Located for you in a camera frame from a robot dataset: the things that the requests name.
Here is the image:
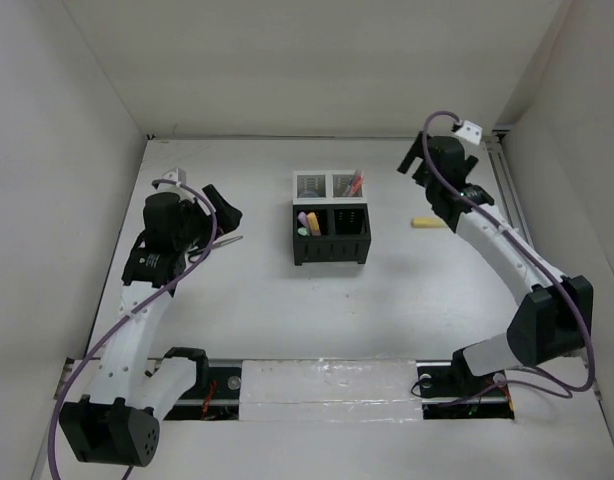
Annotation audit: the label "black handled scissors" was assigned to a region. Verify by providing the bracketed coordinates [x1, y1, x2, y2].
[187, 235, 243, 262]

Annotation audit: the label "yellow highlighter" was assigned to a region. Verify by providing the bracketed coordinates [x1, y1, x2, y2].
[411, 217, 447, 229]

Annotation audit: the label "pink highlighter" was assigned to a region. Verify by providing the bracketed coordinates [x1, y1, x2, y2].
[297, 211, 310, 230]

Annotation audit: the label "clear jar of paperclips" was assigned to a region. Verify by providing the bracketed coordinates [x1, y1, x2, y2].
[298, 189, 321, 199]

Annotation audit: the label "orange red pen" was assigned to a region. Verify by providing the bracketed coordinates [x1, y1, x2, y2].
[344, 174, 364, 197]

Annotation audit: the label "orange capped clear marker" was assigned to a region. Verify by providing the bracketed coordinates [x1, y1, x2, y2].
[306, 212, 321, 236]

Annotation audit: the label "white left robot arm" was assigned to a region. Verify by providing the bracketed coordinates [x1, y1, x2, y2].
[48, 179, 242, 471]

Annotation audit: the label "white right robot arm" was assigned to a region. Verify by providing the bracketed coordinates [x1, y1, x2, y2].
[398, 133, 593, 394]

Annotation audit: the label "white slotted organizer box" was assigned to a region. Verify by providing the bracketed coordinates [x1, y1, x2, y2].
[292, 170, 367, 206]

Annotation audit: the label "black slotted organizer box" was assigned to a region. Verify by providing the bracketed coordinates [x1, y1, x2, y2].
[292, 203, 372, 266]

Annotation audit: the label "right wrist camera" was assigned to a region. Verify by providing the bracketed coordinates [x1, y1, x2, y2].
[452, 120, 483, 146]

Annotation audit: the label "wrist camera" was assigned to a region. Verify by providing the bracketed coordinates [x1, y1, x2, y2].
[152, 167, 186, 189]
[452, 120, 483, 146]

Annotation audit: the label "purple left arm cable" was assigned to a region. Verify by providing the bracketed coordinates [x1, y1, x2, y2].
[45, 178, 219, 480]

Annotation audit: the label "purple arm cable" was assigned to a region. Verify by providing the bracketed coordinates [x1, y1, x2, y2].
[420, 110, 597, 401]
[45, 178, 219, 480]

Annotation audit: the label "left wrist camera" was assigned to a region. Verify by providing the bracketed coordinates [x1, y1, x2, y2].
[152, 167, 186, 189]

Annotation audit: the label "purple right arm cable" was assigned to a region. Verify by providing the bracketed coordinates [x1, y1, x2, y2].
[420, 110, 597, 401]

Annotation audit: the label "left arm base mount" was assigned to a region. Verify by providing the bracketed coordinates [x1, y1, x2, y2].
[165, 360, 242, 421]

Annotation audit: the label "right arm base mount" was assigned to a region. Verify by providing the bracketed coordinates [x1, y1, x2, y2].
[410, 359, 515, 420]

